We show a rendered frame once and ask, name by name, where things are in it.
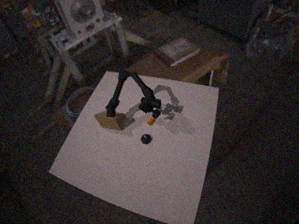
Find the orange knob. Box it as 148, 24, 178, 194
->
147, 117, 154, 125

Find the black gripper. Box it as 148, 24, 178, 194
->
138, 102, 161, 119

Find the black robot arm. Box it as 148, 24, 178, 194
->
105, 71, 161, 117

